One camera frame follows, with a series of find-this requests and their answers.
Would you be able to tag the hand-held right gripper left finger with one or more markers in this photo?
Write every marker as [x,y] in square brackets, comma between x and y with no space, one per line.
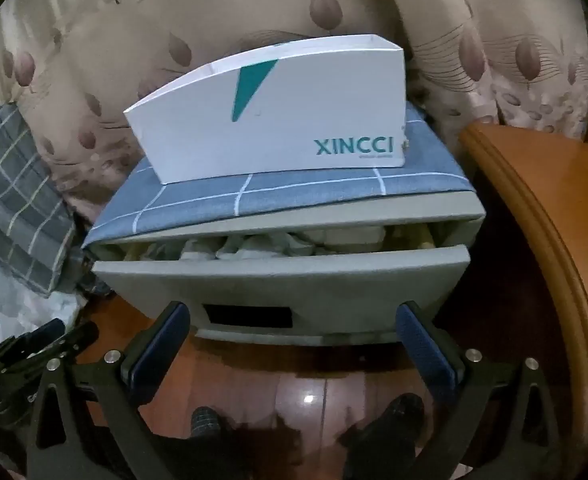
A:
[161,345]

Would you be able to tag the grey drawer cabinet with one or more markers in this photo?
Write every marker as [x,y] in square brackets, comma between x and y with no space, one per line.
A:
[449,207]

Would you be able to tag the dark blue plastic bag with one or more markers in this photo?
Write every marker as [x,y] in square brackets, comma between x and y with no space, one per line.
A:
[91,280]

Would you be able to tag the white box with teal print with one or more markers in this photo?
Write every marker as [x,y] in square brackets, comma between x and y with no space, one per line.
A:
[299,110]

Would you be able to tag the grey plaid cloth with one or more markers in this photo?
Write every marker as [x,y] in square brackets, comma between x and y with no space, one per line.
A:
[18,185]

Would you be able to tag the person's plaid slipper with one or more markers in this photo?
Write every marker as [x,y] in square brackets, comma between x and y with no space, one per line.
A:
[204,425]

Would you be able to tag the pile of pale clothes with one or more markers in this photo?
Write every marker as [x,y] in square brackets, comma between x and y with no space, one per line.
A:
[324,240]

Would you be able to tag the brown wooden furniture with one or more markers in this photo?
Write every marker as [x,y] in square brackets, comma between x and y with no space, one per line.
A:
[534,185]

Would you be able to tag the beige floral bedding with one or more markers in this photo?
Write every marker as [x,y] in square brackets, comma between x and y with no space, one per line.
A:
[123,60]

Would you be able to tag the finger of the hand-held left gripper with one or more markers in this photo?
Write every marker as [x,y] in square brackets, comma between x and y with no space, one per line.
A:
[81,337]

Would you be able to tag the white floral cloth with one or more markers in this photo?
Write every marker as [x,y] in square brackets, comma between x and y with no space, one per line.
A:
[3,310]

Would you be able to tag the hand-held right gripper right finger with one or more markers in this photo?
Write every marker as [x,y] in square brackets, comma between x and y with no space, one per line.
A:
[424,355]

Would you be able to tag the person's dark slipper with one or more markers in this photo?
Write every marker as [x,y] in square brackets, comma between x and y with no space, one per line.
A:
[394,425]

